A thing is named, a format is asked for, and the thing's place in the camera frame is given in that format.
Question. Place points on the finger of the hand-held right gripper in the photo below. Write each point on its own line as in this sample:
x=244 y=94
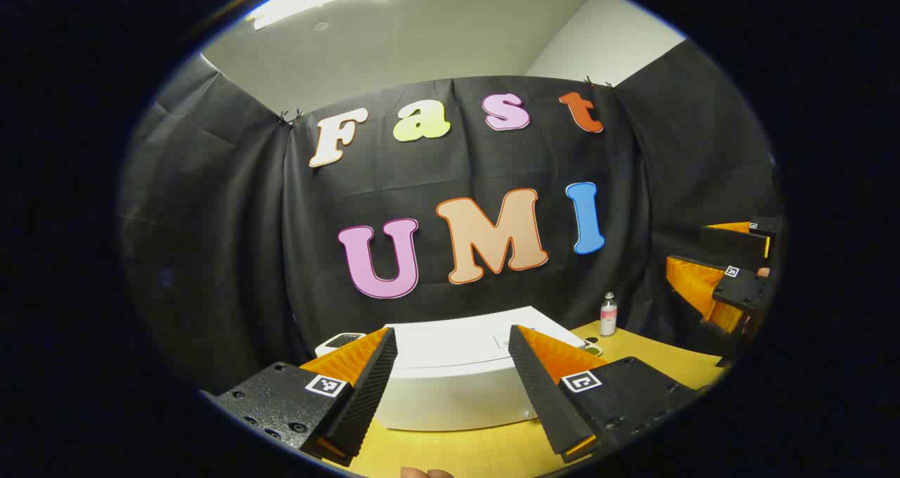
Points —
x=731 y=239
x=745 y=292

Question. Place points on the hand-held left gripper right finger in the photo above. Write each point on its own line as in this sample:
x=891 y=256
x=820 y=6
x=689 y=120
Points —
x=545 y=401

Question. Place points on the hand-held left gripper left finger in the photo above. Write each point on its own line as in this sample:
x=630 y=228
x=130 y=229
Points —
x=369 y=393

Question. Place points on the white microwave oven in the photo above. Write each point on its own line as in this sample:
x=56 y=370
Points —
x=450 y=365

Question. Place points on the white toaster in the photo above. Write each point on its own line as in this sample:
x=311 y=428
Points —
x=341 y=341

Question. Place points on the white condiment dish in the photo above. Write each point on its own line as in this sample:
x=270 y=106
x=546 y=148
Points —
x=593 y=349

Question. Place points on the small clear bottle pink label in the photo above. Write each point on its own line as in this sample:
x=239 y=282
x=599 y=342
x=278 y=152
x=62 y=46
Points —
x=608 y=316

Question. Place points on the black binder clip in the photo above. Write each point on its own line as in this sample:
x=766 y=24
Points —
x=288 y=117
x=598 y=83

